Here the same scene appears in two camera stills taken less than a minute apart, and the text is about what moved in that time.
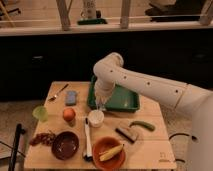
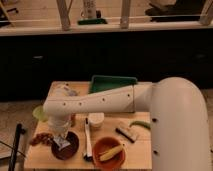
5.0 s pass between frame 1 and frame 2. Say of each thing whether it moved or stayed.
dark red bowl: stayed
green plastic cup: stayed
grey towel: moved
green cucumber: stayed
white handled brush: stayed
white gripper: moved
